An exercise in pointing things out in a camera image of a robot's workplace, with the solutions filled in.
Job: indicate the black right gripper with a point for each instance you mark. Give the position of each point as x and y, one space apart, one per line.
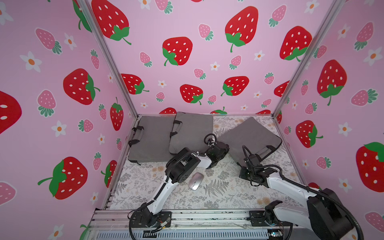
246 172

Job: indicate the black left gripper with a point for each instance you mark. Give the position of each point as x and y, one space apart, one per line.
226 149

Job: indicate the silver computer mouse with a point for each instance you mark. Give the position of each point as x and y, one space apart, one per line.
196 181

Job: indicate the grey laptop bag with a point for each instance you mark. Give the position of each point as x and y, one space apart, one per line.
151 140
258 139
189 131

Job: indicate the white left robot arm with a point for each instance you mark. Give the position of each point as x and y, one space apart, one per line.
178 170

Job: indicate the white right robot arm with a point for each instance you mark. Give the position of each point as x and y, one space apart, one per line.
320 211

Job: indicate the floral patterned table mat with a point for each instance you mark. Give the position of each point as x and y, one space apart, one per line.
221 188

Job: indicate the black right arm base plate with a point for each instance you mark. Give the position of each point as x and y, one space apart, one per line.
262 218

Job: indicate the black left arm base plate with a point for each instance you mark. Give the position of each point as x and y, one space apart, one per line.
145 219

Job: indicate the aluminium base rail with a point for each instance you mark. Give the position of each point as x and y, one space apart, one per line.
205 224

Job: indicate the aluminium frame post right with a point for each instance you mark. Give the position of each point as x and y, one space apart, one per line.
324 27

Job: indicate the aluminium frame post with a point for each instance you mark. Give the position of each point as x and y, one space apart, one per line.
324 27
90 17

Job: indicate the aluminium frame post left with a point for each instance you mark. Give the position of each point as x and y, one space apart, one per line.
90 17

